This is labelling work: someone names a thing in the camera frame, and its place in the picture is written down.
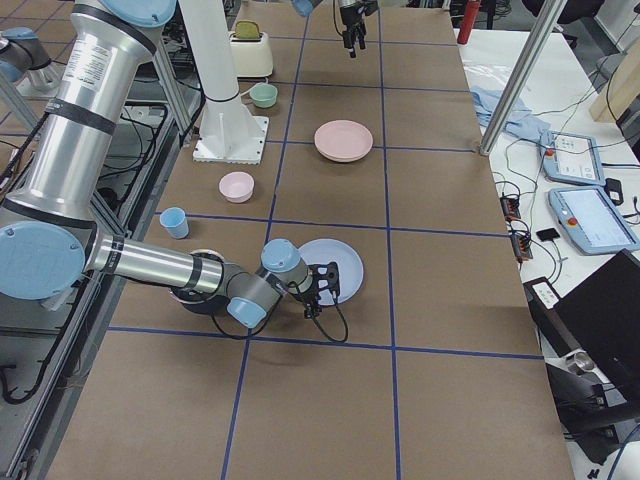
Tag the aluminium frame post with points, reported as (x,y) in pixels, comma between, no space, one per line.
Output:
(535,42)

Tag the black laptop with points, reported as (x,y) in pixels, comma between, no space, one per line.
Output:
(599,316)

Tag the red bottle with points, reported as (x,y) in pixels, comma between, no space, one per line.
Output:
(468,21)

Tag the dark blue pot with lid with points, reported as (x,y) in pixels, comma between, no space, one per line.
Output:
(196,302)

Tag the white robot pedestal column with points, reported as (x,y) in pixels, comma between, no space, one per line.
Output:
(228,132)

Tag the lower teach pendant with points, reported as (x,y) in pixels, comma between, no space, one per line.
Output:
(591,220)

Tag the teach pendant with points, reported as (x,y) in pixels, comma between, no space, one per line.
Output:
(591,220)
(571,158)

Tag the small orange circuit board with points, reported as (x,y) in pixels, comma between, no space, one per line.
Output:
(510,208)

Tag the upper teach pendant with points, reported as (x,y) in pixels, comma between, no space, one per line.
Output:
(571,158)

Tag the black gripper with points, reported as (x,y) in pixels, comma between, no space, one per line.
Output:
(306,290)
(347,18)

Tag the white power strip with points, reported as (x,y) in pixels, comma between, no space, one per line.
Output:
(546,294)

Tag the cream toaster with bread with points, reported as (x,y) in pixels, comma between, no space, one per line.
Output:
(251,50)

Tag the black power adapter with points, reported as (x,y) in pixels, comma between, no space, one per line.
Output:
(613,189)

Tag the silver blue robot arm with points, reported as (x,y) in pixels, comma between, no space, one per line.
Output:
(305,8)
(49,236)

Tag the pink bowl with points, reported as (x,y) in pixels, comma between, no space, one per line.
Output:
(237,186)

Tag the blue plate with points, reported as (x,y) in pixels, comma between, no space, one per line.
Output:
(350,267)

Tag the pink plate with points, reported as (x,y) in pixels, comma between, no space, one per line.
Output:
(343,141)

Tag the green bowl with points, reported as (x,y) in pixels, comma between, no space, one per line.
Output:
(264,95)

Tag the light blue cup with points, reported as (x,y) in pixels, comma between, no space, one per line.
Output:
(174,221)

